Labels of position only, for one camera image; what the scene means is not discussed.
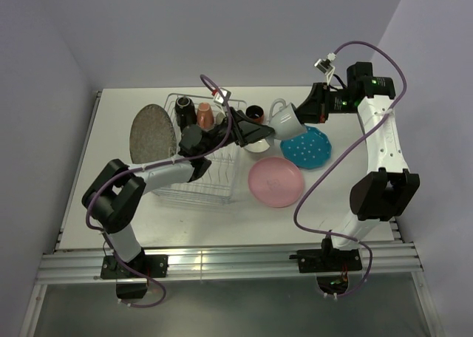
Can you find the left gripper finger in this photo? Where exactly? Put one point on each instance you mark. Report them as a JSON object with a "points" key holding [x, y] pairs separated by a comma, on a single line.
{"points": [[252, 133], [240, 119]]}

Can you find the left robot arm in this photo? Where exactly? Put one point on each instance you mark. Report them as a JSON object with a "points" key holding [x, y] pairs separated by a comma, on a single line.
{"points": [[112, 199]]}

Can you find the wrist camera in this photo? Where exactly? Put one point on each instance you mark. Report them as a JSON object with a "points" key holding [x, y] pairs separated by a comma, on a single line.
{"points": [[221, 97], [326, 67]]}

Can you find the blue polka dot plate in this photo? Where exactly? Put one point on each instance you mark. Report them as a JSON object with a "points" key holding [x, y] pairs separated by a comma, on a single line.
{"points": [[310, 150]]}

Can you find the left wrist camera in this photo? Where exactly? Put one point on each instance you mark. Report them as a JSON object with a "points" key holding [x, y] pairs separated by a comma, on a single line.
{"points": [[221, 97]]}

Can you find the pink plate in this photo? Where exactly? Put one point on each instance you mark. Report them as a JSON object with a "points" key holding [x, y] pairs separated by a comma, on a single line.
{"points": [[275, 182]]}

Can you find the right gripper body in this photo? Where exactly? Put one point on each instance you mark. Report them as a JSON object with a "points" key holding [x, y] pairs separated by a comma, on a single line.
{"points": [[339, 103]]}

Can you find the black and orange cup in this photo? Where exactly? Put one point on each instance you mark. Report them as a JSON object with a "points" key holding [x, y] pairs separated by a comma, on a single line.
{"points": [[255, 113]]}

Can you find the speckled grey plate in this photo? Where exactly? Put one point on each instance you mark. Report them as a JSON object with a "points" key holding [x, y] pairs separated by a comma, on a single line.
{"points": [[152, 135]]}

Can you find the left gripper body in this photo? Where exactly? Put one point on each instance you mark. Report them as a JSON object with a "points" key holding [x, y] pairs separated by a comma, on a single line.
{"points": [[216, 135]]}

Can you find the white bowl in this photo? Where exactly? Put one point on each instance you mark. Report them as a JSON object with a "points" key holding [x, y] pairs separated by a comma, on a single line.
{"points": [[259, 146]]}

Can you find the black mug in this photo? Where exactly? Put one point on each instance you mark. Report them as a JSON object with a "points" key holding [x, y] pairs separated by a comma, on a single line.
{"points": [[185, 112]]}

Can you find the light blue footed cup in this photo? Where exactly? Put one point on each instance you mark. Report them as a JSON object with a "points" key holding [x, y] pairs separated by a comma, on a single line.
{"points": [[283, 120]]}

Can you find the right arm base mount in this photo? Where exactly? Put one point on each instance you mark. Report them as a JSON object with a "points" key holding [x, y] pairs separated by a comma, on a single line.
{"points": [[328, 260]]}

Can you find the pink mug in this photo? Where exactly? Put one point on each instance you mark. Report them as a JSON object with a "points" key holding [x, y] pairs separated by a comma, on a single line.
{"points": [[205, 116]]}

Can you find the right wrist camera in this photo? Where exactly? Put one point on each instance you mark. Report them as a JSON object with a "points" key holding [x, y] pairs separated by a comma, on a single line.
{"points": [[326, 67]]}

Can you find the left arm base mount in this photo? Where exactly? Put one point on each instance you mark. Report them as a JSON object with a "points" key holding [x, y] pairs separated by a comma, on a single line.
{"points": [[154, 266]]}

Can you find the aluminium mounting rail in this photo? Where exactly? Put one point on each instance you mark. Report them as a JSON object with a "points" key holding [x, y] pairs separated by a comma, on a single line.
{"points": [[246, 262]]}

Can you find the small olive green cup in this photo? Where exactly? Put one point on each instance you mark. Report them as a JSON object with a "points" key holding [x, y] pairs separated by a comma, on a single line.
{"points": [[219, 118]]}

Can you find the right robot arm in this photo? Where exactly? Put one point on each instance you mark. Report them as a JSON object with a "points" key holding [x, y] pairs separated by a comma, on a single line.
{"points": [[388, 186]]}

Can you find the white wire dish rack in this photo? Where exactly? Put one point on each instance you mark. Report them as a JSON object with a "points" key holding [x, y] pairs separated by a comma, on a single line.
{"points": [[217, 184]]}

